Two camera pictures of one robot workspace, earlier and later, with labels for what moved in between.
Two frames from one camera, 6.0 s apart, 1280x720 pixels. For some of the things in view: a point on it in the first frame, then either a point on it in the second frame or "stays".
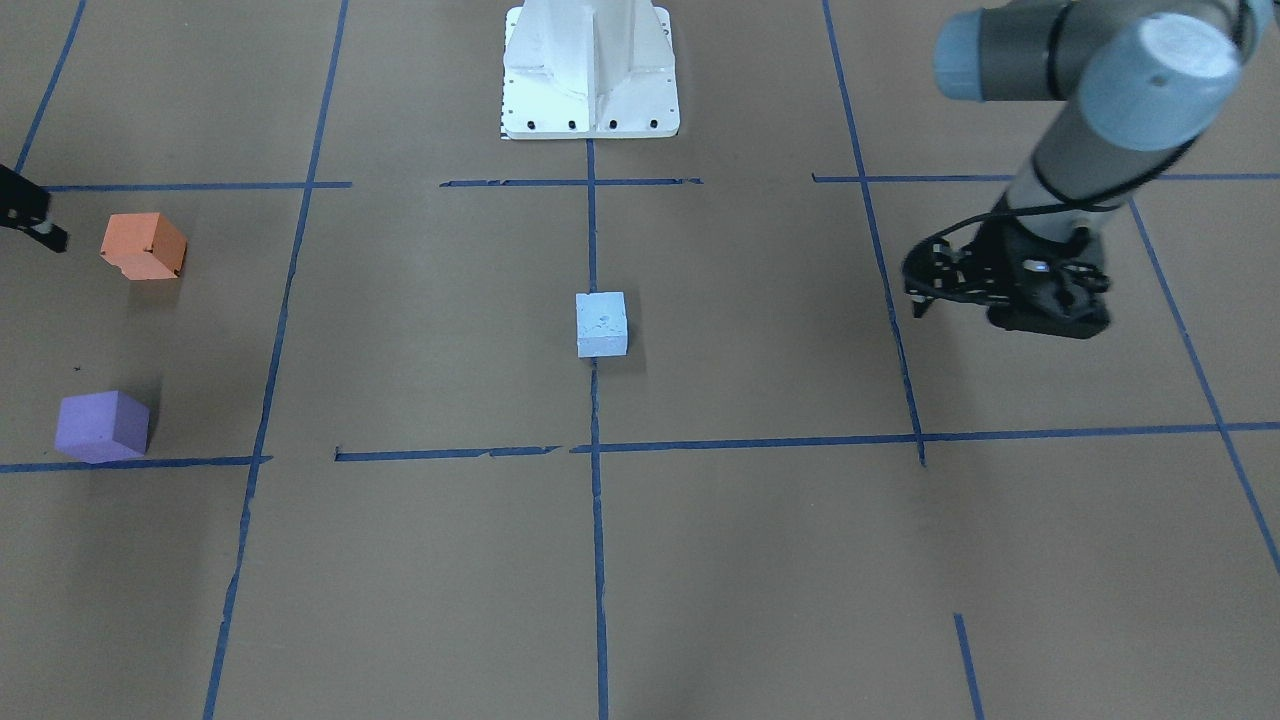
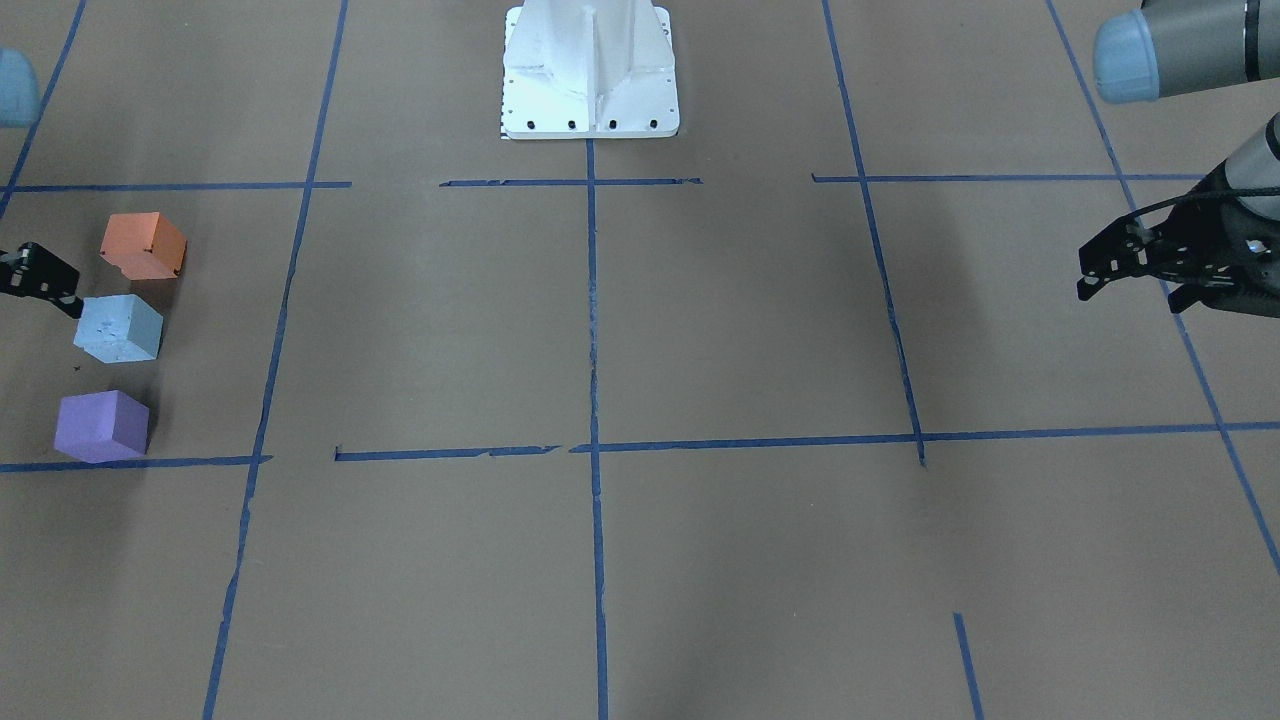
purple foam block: x=102 y=427 stays
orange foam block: x=145 y=246 stays
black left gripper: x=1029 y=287 to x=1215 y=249
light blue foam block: x=601 y=320 to x=119 y=328
